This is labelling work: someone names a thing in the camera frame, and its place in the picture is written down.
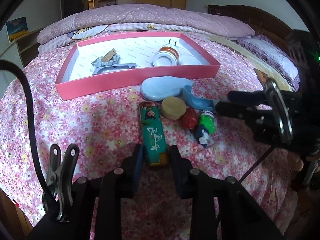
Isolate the grey metal clip tool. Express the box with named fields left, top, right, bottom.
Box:
left=92, top=63, right=137, bottom=76

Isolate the black cable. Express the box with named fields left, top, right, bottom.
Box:
left=0, top=60, right=54, bottom=205

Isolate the blue yellow picture card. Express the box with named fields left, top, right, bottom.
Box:
left=6, top=17, right=29, bottom=42

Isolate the round cork disc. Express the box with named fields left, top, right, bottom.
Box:
left=161, top=96, right=186, bottom=120

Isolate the red green cartoon figurine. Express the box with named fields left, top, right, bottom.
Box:
left=180, top=108, right=216, bottom=148

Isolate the dark wooden headboard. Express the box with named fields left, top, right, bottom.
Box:
left=207, top=4, right=292, bottom=56

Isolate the white jar orange label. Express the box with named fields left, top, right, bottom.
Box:
left=152, top=44, right=180, bottom=67

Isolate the metal spring clamp right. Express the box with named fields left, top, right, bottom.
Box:
left=264, top=78, right=293, bottom=143

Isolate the metal spring clamp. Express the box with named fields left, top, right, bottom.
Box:
left=264, top=78, right=293, bottom=143
left=42, top=144, right=80, bottom=222

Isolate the pink folded quilt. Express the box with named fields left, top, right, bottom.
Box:
left=37, top=4, right=255, bottom=44

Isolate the red shallow cardboard box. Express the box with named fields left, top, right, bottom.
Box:
left=55, top=31, right=220, bottom=100

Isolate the blue inhaler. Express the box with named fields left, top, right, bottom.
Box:
left=182, top=85, right=214, bottom=111

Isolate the white wall charger plug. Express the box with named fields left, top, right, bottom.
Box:
left=167, top=38, right=179, bottom=49

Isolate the light blue oval case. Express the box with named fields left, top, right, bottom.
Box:
left=140, top=76, right=193, bottom=101

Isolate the green rectangular tin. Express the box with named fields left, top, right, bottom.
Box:
left=139, top=101, right=168, bottom=166

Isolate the white bedside shelf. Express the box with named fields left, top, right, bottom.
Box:
left=0, top=28, right=42, bottom=98

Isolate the white purple pillow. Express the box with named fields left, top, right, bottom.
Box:
left=235, top=35, right=300, bottom=92

